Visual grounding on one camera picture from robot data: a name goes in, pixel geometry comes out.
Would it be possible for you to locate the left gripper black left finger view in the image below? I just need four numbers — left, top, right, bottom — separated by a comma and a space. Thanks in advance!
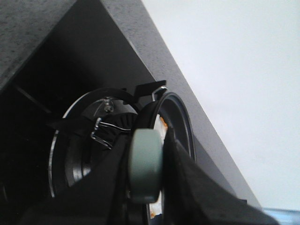
19, 135, 129, 225

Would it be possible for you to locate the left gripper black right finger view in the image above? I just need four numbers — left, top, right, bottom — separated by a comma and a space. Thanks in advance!
163, 128, 277, 225

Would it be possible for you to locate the fried egg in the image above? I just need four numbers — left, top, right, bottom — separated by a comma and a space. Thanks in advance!
149, 114, 168, 221

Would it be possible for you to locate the black frying pan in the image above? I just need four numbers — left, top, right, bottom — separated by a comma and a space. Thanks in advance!
127, 92, 195, 225

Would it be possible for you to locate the black left gas burner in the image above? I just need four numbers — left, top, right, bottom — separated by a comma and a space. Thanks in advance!
65, 112, 137, 187

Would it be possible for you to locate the black left burner grate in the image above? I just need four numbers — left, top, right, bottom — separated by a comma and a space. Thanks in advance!
48, 80, 167, 197

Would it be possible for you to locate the black glass cooktop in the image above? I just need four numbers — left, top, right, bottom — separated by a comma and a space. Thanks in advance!
0, 0, 247, 225

